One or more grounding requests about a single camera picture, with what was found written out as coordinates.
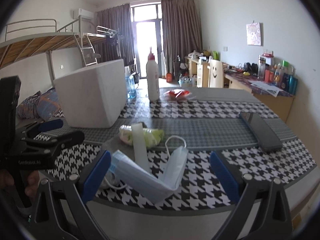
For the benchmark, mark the white light switch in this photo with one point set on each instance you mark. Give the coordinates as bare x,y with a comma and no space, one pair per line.
225,48

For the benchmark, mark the white air conditioner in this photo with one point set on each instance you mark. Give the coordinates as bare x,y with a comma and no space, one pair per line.
83,14

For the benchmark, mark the glass balcony door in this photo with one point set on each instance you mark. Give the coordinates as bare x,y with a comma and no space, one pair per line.
146,35

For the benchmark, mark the white tube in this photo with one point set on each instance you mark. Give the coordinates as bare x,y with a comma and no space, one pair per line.
140,145

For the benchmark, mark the blue water jug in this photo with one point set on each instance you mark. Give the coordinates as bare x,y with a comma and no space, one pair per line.
130,90

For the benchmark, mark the green box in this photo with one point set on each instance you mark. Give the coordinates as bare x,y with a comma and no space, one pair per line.
215,54

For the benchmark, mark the wooden desk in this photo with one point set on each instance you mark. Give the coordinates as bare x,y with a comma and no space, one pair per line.
200,72
270,102

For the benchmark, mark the green tissue packet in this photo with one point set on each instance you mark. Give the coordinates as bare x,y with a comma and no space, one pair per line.
155,137

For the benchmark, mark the red snack packet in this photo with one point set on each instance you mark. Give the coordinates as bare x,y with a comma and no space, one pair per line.
178,93

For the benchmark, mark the metal bunk bed ladder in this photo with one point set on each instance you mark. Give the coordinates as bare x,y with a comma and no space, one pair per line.
87,50

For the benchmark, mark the grey metal bunk bed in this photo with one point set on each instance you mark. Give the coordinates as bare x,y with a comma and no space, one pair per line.
102,33
37,42

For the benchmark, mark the blue orange quilt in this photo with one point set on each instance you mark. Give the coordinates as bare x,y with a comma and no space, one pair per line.
42,105

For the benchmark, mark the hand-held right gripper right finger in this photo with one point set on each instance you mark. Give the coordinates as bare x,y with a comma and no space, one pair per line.
223,177

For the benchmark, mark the black folding chair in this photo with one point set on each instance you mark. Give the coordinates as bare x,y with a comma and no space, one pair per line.
133,72

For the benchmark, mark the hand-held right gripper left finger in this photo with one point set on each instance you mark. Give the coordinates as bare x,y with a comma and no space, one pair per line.
97,177

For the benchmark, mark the wooden smiley chair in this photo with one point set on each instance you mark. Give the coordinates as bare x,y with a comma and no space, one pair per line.
215,73

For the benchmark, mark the blue face mask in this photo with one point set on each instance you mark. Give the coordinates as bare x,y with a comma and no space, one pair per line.
135,175
175,165

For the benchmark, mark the white papers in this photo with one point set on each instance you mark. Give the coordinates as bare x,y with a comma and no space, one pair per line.
266,87

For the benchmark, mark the dark hanging clothes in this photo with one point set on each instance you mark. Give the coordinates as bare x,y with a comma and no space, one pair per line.
112,40

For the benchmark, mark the pack of water bottles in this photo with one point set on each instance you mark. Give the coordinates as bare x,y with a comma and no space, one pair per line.
185,81

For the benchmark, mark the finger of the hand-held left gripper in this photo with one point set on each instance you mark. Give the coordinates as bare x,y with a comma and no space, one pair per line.
62,141
50,125

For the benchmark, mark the dark green flat case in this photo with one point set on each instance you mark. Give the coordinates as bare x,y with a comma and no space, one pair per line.
262,132

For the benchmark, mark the brown curtain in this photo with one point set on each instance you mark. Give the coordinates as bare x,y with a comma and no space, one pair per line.
112,25
181,35

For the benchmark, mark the person's left hand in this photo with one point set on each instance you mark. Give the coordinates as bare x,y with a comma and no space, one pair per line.
33,183

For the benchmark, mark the cartoon wall picture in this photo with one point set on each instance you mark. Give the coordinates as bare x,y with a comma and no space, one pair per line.
254,33

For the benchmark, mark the white foam box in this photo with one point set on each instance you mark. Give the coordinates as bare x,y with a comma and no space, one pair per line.
92,92

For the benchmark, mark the group of toiletry bottles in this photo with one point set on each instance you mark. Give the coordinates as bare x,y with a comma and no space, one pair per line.
280,76

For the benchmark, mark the white lotion pump bottle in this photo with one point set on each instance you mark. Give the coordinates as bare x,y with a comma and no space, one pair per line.
153,80

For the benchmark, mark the black headphones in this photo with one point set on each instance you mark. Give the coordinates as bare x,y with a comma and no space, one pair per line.
250,68

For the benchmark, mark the houndstooth tablecloth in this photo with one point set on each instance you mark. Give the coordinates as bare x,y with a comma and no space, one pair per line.
200,110

